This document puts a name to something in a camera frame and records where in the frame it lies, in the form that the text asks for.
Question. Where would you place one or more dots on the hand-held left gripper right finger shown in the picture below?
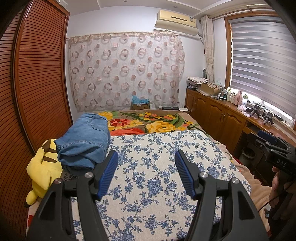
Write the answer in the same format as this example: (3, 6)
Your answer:
(185, 176)

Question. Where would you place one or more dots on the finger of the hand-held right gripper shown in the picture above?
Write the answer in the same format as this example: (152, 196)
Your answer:
(255, 141)
(267, 137)

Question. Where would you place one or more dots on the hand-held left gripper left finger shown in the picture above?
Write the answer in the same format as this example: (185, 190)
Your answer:
(107, 176)

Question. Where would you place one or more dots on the blue denim pants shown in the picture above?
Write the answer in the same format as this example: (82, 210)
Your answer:
(85, 141)

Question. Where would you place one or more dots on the person's right hand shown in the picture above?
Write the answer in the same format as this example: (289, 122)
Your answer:
(276, 185)

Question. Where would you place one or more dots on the dark waste bin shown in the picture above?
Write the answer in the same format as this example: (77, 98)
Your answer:
(249, 156)

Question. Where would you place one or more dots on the blue floral white bedsheet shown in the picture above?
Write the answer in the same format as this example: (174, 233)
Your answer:
(157, 157)

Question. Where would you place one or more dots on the pink bottle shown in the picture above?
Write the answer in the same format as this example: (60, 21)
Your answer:
(239, 98)

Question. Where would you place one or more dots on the long wooden cabinet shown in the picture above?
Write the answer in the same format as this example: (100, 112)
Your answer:
(215, 115)

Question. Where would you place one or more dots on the yellow plush toy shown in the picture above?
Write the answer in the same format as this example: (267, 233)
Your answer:
(42, 176)

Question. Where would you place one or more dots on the open cardboard box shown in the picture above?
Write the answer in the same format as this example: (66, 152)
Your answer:
(210, 89)

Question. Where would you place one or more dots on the black flat box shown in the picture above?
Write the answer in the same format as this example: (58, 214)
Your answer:
(170, 108)

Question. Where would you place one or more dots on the grey striped roller blind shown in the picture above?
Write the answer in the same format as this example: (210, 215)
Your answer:
(261, 64)

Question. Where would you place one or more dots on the teal knitted cloth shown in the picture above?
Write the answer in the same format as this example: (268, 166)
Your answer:
(140, 100)

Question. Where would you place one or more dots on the small grey fan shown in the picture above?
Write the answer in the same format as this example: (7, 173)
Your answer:
(205, 73)

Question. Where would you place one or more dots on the beige window curtain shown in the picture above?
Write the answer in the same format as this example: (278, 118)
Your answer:
(209, 46)

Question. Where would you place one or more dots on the circle patterned sheer curtain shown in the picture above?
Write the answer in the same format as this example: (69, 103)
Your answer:
(124, 71)

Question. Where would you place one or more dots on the wooden louvered wardrobe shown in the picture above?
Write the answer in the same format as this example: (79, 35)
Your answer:
(39, 81)

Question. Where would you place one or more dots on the cream wall air conditioner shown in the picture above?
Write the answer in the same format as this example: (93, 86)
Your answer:
(178, 22)

